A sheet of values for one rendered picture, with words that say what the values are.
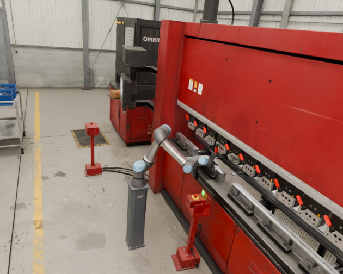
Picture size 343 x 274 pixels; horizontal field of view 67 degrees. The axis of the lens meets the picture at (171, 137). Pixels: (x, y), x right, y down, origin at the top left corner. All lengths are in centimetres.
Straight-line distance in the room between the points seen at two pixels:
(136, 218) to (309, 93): 193
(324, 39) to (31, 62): 839
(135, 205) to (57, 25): 728
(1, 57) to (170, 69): 676
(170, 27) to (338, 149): 212
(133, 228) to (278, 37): 217
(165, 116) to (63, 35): 635
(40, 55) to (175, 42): 655
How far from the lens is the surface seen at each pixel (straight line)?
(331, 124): 173
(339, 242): 186
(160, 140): 224
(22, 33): 913
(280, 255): 208
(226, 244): 256
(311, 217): 194
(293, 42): 191
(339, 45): 172
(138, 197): 260
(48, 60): 921
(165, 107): 324
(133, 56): 315
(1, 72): 930
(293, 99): 188
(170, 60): 313
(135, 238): 296
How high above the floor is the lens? 224
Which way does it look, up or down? 23 degrees down
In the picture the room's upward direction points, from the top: 6 degrees clockwise
